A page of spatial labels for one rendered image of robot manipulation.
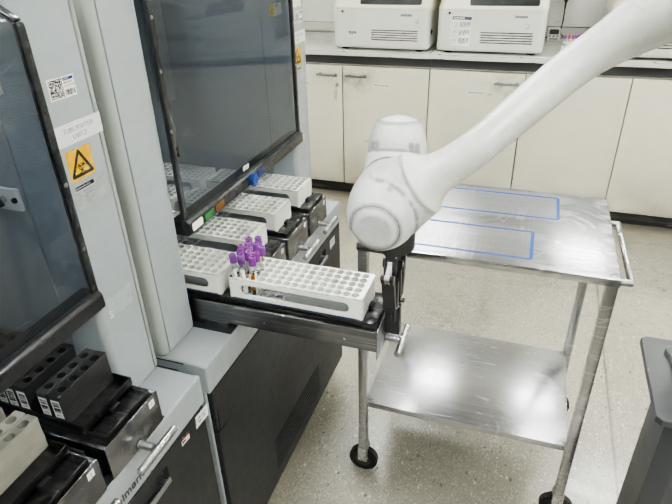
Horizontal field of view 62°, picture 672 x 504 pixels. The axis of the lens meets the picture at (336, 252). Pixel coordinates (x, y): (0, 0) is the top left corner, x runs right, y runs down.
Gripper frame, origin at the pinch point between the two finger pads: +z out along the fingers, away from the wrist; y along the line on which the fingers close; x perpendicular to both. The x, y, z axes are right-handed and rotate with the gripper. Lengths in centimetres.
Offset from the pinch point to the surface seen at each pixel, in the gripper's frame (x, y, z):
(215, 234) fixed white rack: -47.1, -12.1, -6.3
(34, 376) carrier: -48, 43, -8
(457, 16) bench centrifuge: -23, -230, -29
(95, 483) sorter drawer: -34, 50, 3
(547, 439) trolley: 37, -28, 52
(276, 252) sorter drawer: -33.6, -16.8, -0.9
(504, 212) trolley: 18, -52, -2
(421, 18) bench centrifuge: -42, -229, -28
